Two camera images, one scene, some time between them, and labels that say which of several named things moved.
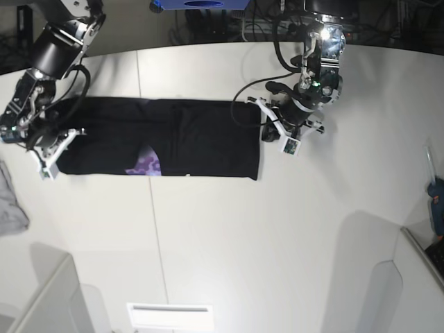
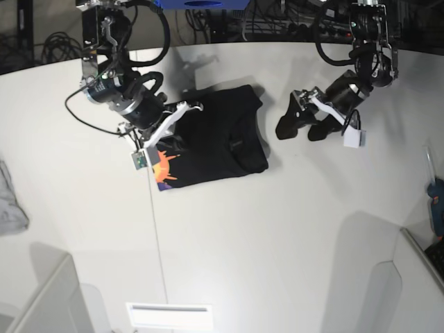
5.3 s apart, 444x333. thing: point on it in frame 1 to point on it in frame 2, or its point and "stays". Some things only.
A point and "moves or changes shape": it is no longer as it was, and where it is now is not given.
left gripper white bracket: (71, 133) to (166, 125)
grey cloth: (14, 219) stays
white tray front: (172, 316) stays
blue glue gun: (436, 191) stays
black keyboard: (436, 251) stays
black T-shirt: (198, 138) moves or changes shape
